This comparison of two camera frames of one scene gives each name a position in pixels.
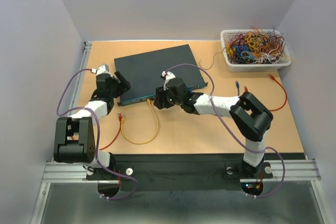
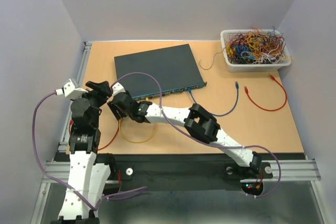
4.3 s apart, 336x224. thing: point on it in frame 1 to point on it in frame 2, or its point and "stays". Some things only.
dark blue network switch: [146, 72] stays
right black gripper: [160, 97] to [116, 110]
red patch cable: [246, 90] stays
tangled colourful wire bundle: [256, 46] stays
